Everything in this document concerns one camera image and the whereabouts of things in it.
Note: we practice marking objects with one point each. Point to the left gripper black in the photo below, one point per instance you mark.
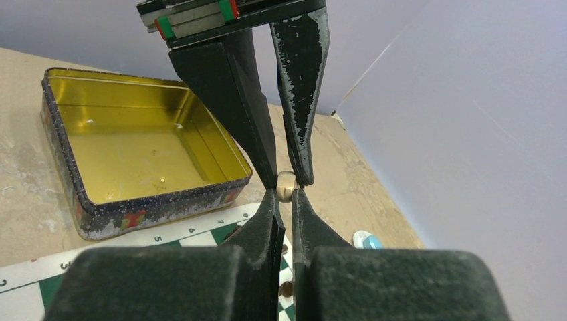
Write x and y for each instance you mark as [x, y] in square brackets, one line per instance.
[221, 69]

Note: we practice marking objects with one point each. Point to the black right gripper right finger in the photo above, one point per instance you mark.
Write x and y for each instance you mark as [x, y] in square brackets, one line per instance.
[333, 280]

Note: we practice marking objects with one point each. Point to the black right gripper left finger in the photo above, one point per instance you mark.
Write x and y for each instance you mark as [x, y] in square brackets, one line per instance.
[237, 280]

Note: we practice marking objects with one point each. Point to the white pawn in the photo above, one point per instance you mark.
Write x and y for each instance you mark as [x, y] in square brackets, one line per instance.
[286, 185]

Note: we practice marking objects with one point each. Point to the dark chess piece a8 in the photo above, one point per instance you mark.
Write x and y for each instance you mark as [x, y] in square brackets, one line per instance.
[286, 289]

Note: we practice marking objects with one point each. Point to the gold tin with white pieces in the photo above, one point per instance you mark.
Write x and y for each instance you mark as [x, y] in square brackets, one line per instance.
[135, 152]

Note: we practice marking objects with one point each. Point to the blue packaged stapler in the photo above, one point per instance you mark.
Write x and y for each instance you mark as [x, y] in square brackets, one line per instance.
[365, 240]

